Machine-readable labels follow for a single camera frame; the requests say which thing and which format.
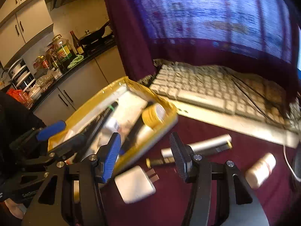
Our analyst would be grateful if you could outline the silver white marker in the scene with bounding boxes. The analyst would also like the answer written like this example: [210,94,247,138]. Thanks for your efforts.
[161,134,233,159]

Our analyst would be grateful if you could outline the black marker blue cap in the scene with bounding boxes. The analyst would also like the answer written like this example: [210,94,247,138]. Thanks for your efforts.
[119,101,154,155]

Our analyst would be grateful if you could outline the white square power adapter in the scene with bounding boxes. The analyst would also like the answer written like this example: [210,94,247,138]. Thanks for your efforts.
[114,166,159,204]

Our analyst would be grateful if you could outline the yellow tape roll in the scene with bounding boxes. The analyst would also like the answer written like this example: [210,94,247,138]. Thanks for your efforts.
[141,103,166,129]

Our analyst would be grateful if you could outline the white bottle red label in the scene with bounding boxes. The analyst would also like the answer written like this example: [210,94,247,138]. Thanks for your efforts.
[245,153,276,189]

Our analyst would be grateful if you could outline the black marker green cap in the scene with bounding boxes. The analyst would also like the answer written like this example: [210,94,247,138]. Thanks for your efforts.
[78,101,118,161]

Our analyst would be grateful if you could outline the white round cap bottle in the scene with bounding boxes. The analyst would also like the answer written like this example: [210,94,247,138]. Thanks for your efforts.
[136,125,154,144]

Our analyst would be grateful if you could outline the yellow taped white tray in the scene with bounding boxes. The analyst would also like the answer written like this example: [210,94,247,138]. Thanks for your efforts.
[48,76,178,175]

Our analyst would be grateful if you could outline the white dish rack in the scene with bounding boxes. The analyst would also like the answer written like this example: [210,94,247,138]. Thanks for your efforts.
[8,58,36,92]

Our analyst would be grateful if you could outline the large glass jar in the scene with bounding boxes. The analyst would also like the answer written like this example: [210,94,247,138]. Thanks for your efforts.
[52,34,72,71]

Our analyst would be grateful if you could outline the green cloth on counter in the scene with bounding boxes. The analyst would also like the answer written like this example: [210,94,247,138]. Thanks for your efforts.
[67,55,84,69]

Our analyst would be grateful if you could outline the dark sauce bottle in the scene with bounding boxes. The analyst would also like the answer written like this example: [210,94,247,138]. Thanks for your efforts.
[70,31,85,55]

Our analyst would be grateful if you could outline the white computer keyboard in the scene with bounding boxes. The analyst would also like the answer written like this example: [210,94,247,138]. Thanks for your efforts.
[139,60,300,133]

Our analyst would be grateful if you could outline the maroon table cloth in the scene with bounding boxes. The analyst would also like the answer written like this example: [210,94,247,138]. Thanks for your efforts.
[102,132,300,225]

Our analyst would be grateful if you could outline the black wok on stove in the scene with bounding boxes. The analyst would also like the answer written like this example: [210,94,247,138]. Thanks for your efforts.
[80,21,110,46]

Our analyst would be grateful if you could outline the kitchen cabinets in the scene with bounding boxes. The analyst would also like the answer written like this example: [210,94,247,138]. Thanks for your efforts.
[0,0,127,125]

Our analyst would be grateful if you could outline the monitor under maroon cloth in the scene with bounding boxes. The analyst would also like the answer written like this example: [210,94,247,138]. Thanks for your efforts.
[105,0,300,100]

